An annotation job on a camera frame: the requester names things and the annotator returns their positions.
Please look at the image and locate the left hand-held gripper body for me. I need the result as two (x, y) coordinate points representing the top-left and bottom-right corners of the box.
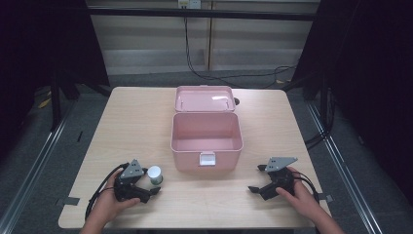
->
(113, 158), (152, 205)

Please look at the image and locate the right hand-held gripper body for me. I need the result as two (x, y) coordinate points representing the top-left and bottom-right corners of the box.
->
(258, 157), (299, 202)

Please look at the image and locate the small white bottle green label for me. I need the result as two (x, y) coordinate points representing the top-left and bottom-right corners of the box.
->
(147, 165), (165, 186)

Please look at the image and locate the person's left hand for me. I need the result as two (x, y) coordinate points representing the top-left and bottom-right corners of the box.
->
(93, 170), (142, 222)

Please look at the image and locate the person's right hand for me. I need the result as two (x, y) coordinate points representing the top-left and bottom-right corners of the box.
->
(275, 166), (321, 219)

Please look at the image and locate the pink plastic storage box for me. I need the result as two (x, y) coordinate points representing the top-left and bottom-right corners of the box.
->
(169, 85), (244, 174)

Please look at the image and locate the black metal stand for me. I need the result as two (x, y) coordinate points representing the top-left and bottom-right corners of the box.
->
(49, 69), (113, 133)
(281, 72), (329, 128)

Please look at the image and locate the yellow floor tape piece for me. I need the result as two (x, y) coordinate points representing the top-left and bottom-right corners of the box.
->
(37, 97), (53, 110)

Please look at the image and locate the black curtain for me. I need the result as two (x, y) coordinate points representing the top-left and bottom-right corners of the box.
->
(291, 0), (413, 206)
(0, 0), (111, 164)

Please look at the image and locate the black horizontal metal bar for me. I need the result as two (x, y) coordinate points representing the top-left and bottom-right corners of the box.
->
(87, 7), (321, 22)

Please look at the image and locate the right hand-held gripper black cable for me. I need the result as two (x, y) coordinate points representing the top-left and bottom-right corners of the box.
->
(291, 171), (321, 204)

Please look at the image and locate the black floor cable bundle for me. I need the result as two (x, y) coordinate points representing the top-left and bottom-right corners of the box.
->
(304, 87), (337, 151)

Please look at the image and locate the black wall cable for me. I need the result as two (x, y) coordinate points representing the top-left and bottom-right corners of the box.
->
(182, 16), (297, 90)

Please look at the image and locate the white wall socket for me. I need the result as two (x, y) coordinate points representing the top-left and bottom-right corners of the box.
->
(177, 0), (203, 10)

